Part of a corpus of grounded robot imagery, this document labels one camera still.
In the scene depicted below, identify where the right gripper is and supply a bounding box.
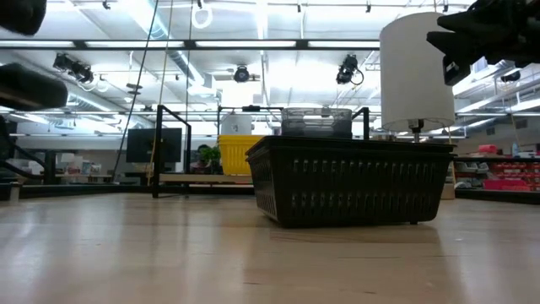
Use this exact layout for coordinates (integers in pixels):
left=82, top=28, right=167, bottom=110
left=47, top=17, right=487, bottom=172
left=425, top=0, right=540, bottom=87

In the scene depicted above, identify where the grey translucent plastic basket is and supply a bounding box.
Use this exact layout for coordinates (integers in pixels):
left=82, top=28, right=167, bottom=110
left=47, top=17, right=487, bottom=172
left=281, top=124, right=354, bottom=139
left=281, top=114, right=354, bottom=130
left=281, top=107, right=354, bottom=117

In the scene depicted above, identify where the black perforated plastic basket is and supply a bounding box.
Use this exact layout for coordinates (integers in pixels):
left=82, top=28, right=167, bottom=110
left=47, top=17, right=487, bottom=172
left=245, top=135, right=457, bottom=229

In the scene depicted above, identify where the yellow plastic basket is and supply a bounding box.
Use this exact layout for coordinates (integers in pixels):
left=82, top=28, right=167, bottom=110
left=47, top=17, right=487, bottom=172
left=218, top=138, right=265, bottom=149
left=219, top=141, right=263, bottom=176
left=218, top=134, right=265, bottom=143

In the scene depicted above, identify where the shelf with red bins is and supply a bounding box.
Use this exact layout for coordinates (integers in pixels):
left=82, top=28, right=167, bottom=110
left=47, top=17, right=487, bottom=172
left=455, top=143, right=540, bottom=193

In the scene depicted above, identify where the white shade lamp wooden base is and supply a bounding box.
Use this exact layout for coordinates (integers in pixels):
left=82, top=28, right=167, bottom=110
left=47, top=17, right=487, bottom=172
left=379, top=11, right=457, bottom=200

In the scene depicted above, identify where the white cylinder container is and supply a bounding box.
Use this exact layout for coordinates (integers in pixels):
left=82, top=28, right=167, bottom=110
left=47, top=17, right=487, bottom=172
left=220, top=113, right=253, bottom=136

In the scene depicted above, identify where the green room plant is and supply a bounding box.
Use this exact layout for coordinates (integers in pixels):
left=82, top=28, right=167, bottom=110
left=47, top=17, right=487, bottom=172
left=197, top=145, right=222, bottom=174

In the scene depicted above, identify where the person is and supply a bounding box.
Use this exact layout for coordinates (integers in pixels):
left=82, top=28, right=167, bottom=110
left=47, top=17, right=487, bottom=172
left=192, top=144, right=212, bottom=174

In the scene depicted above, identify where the black flat monitor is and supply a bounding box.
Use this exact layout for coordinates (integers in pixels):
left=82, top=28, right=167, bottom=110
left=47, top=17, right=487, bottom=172
left=126, top=128, right=183, bottom=164

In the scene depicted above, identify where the black metal shelf frame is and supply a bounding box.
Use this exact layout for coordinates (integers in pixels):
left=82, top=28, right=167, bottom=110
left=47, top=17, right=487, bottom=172
left=352, top=106, right=371, bottom=140
left=151, top=104, right=193, bottom=199

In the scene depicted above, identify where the white hanging cable ring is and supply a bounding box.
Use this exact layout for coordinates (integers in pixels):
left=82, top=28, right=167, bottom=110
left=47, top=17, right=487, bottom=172
left=192, top=2, right=213, bottom=30

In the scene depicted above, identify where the black overhead frame bar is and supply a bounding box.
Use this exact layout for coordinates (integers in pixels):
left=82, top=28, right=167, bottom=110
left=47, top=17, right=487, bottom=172
left=0, top=39, right=381, bottom=52

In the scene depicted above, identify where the thin yellow cord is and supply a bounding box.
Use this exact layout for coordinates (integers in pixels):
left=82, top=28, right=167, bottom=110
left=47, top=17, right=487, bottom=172
left=147, top=0, right=174, bottom=183

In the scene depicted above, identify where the long black cable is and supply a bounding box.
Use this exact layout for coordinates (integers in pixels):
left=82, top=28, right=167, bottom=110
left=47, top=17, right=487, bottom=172
left=111, top=0, right=160, bottom=182

